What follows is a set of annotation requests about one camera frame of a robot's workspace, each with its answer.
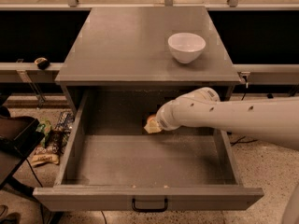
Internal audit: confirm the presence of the grey cabinet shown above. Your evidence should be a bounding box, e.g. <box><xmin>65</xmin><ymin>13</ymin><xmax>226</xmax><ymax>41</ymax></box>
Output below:
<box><xmin>56</xmin><ymin>7</ymin><xmax>239</xmax><ymax>111</ymax></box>

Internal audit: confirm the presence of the white ceramic bowl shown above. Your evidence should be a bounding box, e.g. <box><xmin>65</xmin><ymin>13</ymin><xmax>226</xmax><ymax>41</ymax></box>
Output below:
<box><xmin>168</xmin><ymin>33</ymin><xmax>206</xmax><ymax>63</ymax></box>

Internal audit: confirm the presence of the snack bag on floor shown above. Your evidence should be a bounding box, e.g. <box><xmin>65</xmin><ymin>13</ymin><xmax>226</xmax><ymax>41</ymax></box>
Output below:
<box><xmin>31</xmin><ymin>146</ymin><xmax>59</xmax><ymax>166</ymax></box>

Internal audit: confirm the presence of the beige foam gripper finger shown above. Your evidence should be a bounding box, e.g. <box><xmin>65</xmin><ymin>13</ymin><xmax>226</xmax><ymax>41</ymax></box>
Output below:
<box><xmin>144</xmin><ymin>119</ymin><xmax>162</xmax><ymax>133</ymax></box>

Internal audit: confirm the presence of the black table left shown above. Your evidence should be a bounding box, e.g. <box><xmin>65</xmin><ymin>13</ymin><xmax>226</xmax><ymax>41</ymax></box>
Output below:
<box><xmin>0</xmin><ymin>105</ymin><xmax>44</xmax><ymax>189</ymax></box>

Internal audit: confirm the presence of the black cable on floor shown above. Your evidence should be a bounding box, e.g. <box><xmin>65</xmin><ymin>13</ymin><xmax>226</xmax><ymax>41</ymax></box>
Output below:
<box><xmin>229</xmin><ymin>135</ymin><xmax>259</xmax><ymax>147</ymax></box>

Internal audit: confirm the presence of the green snack bag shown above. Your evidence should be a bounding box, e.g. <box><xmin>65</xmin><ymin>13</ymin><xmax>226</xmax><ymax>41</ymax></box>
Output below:
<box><xmin>36</xmin><ymin>119</ymin><xmax>51</xmax><ymax>147</ymax></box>

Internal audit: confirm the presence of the black tape measure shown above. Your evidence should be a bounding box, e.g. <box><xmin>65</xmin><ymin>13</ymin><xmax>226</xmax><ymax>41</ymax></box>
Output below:
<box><xmin>35</xmin><ymin>57</ymin><xmax>50</xmax><ymax>70</ymax></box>

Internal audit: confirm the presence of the metal rail shelf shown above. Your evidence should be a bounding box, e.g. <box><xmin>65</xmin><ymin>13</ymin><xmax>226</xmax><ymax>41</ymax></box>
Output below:
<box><xmin>0</xmin><ymin>63</ymin><xmax>63</xmax><ymax>83</ymax></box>

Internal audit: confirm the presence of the grey open top drawer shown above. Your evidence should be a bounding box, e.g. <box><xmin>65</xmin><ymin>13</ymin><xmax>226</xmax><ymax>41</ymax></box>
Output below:
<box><xmin>34</xmin><ymin>90</ymin><xmax>263</xmax><ymax>211</ymax></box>

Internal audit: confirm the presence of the black wire basket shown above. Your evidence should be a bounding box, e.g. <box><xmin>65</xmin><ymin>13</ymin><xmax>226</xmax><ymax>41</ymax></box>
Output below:
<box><xmin>55</xmin><ymin>111</ymin><xmax>74</xmax><ymax>132</ymax></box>

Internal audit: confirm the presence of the black drawer handle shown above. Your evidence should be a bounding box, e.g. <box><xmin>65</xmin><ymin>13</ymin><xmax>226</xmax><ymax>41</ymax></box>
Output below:
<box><xmin>132</xmin><ymin>199</ymin><xmax>168</xmax><ymax>213</ymax></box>

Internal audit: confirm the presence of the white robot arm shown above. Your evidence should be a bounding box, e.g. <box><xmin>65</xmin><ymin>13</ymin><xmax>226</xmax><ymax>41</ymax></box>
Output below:
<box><xmin>144</xmin><ymin>87</ymin><xmax>299</xmax><ymax>150</ymax></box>

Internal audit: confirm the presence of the orange fruit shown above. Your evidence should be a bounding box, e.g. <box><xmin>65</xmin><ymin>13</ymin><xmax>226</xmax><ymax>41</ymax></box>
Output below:
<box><xmin>147</xmin><ymin>114</ymin><xmax>156</xmax><ymax>123</ymax></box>

